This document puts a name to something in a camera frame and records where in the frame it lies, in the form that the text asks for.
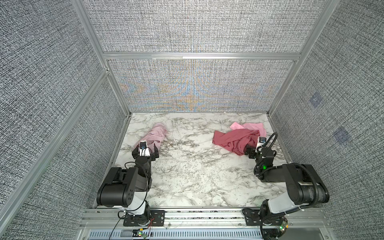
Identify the pale mauve cloth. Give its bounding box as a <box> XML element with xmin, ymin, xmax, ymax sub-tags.
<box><xmin>135</xmin><ymin>123</ymin><xmax>168</xmax><ymax>151</ymax></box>

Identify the dark magenta cloth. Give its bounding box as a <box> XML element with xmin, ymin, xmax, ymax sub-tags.
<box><xmin>212</xmin><ymin>129</ymin><xmax>261</xmax><ymax>156</ymax></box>

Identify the bright pink cloth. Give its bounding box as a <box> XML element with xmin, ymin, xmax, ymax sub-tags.
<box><xmin>230</xmin><ymin>122</ymin><xmax>267</xmax><ymax>137</ymax></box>

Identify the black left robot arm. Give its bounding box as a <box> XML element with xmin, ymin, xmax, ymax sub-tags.
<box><xmin>97</xmin><ymin>142</ymin><xmax>159</xmax><ymax>227</ymax></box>

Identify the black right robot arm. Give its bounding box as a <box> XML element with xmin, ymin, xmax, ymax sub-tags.
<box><xmin>242</xmin><ymin>146</ymin><xmax>330</xmax><ymax>226</ymax></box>

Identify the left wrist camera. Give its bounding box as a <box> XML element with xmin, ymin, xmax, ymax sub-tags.
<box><xmin>139</xmin><ymin>141</ymin><xmax>152</xmax><ymax>157</ymax></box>

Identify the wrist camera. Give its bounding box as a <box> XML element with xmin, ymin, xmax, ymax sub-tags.
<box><xmin>139</xmin><ymin>141</ymin><xmax>152</xmax><ymax>157</ymax></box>
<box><xmin>256</xmin><ymin>137</ymin><xmax>267</xmax><ymax>149</ymax></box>

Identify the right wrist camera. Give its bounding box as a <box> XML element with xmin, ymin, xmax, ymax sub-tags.
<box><xmin>256</xmin><ymin>137</ymin><xmax>267</xmax><ymax>149</ymax></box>

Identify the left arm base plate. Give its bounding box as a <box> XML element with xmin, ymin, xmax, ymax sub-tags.
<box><xmin>123</xmin><ymin>210</ymin><xmax>166</xmax><ymax>228</ymax></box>

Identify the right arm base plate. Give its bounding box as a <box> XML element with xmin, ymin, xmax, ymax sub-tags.
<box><xmin>241</xmin><ymin>208</ymin><xmax>287</xmax><ymax>226</ymax></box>

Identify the black corrugated cable conduit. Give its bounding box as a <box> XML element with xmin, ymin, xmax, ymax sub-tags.
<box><xmin>253</xmin><ymin>131</ymin><xmax>320</xmax><ymax>211</ymax></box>

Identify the aluminium front rail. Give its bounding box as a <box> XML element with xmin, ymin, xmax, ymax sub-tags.
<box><xmin>75</xmin><ymin>207</ymin><xmax>337</xmax><ymax>240</ymax></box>

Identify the aluminium enclosure frame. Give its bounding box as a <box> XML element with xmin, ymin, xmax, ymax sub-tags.
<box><xmin>1</xmin><ymin>1</ymin><xmax>339</xmax><ymax>235</ymax></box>

